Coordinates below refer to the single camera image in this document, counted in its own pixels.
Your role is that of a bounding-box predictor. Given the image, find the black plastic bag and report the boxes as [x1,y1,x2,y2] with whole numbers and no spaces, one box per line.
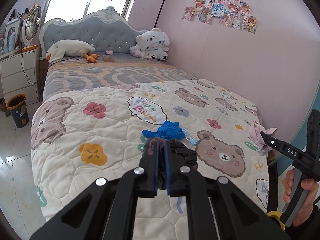
[142,137,198,190]

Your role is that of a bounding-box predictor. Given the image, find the pink cloth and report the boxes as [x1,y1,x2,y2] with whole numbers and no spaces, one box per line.
[248,123,278,156]

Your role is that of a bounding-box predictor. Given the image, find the dark blue orange trash bin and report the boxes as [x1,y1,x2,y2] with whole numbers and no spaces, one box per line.
[6,94,29,128]

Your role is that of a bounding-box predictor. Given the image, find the person's right hand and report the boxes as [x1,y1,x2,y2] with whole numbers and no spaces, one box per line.
[281,168,320,228]

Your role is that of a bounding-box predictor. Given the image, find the yellow tape roll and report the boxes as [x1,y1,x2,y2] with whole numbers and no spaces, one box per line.
[267,210,285,231]

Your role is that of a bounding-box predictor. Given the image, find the bear pattern quilt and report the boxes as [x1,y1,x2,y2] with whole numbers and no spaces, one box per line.
[30,80,268,219]

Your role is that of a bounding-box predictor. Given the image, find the grey orange patterned bedsheet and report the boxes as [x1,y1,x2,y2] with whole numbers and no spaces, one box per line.
[43,53,196,101]

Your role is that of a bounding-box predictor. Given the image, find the small brown plush toy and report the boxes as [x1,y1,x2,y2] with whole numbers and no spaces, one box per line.
[102,55,114,63]

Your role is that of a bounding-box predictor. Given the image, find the small pink plush toy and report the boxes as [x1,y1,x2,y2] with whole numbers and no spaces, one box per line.
[106,50,114,55]

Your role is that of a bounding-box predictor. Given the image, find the white dog plush toy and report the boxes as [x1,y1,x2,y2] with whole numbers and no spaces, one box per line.
[129,28,170,61]

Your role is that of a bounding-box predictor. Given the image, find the white drawer nightstand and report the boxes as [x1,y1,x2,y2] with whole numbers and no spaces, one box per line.
[1,48,40,105]

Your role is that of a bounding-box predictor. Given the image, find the white goose plush toy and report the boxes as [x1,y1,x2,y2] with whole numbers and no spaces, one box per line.
[46,40,99,63]

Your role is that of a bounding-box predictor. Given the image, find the grey tufted bed headboard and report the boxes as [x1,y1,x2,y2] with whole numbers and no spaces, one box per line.
[39,7,143,58]

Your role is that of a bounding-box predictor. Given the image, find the white arched cosmetic cabinet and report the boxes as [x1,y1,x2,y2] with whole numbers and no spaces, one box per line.
[4,18,21,54]

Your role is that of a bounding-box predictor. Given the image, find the light blue bottle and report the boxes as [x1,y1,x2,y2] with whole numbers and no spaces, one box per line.
[8,33,16,52]

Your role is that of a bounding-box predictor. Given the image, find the white desk fan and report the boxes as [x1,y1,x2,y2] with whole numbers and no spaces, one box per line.
[22,4,42,46]

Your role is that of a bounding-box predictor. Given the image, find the anime posters on wall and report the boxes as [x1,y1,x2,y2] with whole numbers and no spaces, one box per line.
[182,0,258,34]

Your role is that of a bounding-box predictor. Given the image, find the black power cable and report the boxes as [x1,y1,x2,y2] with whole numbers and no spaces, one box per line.
[17,37,81,86]

